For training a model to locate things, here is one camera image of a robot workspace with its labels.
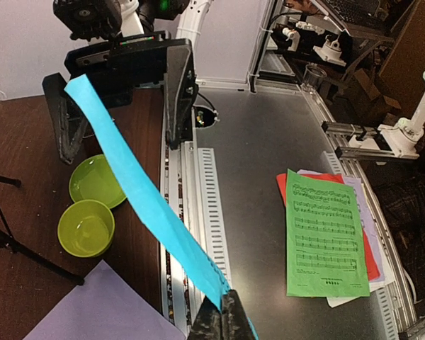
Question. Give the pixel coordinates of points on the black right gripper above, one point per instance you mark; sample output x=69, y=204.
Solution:
x=115, y=69

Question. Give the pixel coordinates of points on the green sheet music paper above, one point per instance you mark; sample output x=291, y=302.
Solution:
x=324, y=240

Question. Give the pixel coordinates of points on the red paper sheet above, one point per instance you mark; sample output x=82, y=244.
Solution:
x=373, y=270

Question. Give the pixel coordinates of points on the glass jar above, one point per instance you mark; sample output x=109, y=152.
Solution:
x=312, y=78

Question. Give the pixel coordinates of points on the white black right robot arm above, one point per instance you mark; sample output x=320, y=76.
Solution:
x=103, y=21

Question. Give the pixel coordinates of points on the lavender paper sheet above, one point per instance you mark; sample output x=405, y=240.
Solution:
x=105, y=307

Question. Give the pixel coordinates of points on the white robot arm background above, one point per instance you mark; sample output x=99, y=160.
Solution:
x=280, y=128

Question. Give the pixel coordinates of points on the black perforated music stand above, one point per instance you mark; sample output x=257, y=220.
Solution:
x=29, y=212

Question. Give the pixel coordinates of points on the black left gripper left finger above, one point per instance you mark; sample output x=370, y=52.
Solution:
x=207, y=323

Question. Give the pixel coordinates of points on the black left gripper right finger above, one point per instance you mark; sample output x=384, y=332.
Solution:
x=234, y=321

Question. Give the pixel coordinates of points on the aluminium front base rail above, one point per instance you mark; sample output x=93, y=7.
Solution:
x=189, y=184

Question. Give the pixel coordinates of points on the lime green bowl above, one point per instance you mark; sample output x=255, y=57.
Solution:
x=86, y=229

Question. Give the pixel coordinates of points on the lime green plate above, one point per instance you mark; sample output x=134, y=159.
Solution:
x=93, y=179

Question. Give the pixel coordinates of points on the blue sheet music paper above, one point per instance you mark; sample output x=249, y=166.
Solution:
x=144, y=197

